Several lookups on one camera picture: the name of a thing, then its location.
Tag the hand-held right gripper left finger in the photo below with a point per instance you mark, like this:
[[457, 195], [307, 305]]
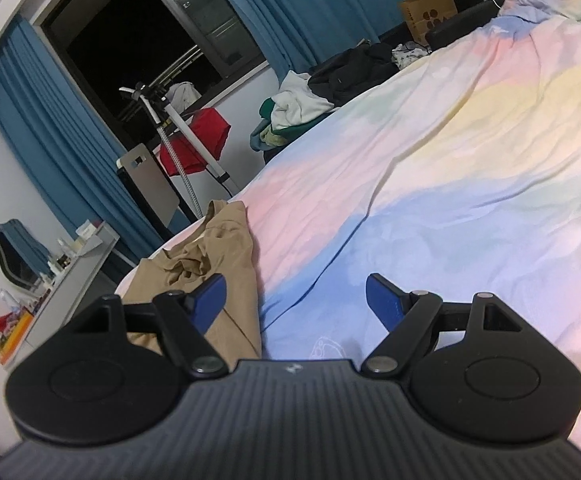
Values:
[[210, 301]]

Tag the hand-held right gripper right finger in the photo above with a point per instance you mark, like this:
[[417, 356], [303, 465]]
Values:
[[383, 301]]

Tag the tan shirt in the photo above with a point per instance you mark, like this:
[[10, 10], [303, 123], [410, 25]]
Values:
[[230, 255]]

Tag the white dressing table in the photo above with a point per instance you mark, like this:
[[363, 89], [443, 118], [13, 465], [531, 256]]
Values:
[[75, 285]]

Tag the white box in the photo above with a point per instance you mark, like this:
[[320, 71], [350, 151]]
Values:
[[88, 231]]

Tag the pastel rainbow bed sheet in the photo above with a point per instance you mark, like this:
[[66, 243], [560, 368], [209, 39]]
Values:
[[470, 185]]

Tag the garment steamer stand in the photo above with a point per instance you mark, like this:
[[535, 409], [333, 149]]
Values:
[[190, 140]]

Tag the red garment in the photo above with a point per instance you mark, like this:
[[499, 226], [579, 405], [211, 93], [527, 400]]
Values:
[[205, 132]]

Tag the yellow green cloth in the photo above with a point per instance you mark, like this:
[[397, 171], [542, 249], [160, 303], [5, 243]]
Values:
[[270, 137]]

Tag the orange tray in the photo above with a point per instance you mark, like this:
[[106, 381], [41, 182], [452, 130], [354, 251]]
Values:
[[16, 335]]

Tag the clear plastic bottle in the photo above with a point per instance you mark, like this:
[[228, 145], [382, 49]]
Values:
[[9, 301]]

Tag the white hanging garment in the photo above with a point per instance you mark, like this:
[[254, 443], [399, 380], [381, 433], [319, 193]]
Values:
[[184, 94]]

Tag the blue curtain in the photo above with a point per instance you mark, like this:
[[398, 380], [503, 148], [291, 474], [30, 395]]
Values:
[[320, 5], [60, 150]]

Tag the white hoodie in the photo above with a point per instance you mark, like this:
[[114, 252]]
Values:
[[298, 102]]

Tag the black jacket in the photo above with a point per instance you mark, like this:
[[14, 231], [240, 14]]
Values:
[[350, 72]]

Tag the patterned white cloth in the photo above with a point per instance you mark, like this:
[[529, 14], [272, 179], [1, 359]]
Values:
[[409, 55]]

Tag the dark framed window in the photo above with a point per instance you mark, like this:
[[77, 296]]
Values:
[[130, 45]]

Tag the brown paper bag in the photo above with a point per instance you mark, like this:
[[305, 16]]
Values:
[[428, 12]]

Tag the black sofa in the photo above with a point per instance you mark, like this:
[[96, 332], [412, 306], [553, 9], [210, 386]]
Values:
[[475, 10]]

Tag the wavy frame mirror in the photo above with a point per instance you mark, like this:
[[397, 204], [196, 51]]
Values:
[[15, 252]]

